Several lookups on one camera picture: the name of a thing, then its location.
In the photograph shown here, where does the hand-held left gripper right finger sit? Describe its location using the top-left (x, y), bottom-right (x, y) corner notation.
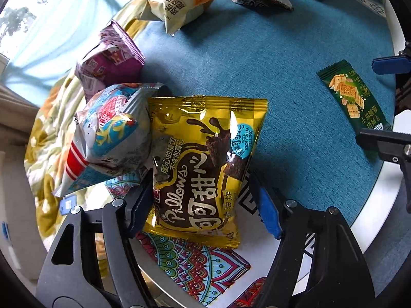
top-left (249, 170), bottom-right (376, 308)

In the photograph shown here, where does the silver blue snack packet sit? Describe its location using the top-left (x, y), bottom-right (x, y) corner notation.
top-left (52, 83), bottom-right (165, 198)

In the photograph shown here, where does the yellow cocoa snack packet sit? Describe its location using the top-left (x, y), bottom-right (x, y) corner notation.
top-left (143, 95), bottom-right (268, 250)

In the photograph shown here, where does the round table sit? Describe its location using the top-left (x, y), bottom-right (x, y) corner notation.
top-left (128, 0), bottom-right (411, 308)

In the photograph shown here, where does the cream orange snack packet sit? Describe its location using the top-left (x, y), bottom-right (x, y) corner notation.
top-left (139, 0), bottom-right (221, 36)

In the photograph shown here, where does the light blue window cloth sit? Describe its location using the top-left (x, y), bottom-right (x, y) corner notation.
top-left (6, 0), bottom-right (132, 106)

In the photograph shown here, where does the brown curtain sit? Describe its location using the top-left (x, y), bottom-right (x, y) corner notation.
top-left (0, 80), bottom-right (41, 142)

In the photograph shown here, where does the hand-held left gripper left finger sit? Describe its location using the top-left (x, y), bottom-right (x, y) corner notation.
top-left (35, 167), bottom-right (155, 308)

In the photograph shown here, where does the purple snack packet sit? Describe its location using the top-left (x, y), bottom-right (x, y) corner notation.
top-left (74, 19), bottom-right (146, 101)

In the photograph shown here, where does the blue table mat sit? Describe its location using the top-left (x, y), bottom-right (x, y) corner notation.
top-left (106, 0), bottom-right (399, 254)

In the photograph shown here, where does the window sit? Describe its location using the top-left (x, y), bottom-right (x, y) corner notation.
top-left (0, 0), bottom-right (78, 55)

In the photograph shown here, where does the floral blanket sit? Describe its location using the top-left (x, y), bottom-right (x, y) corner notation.
top-left (30, 0), bottom-right (167, 241)

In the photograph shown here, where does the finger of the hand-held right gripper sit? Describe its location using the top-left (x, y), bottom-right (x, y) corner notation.
top-left (356, 128), bottom-right (411, 168)
top-left (372, 42), bottom-right (411, 76)

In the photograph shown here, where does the dark green cracker packet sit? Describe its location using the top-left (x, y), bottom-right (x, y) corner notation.
top-left (316, 59), bottom-right (393, 161)

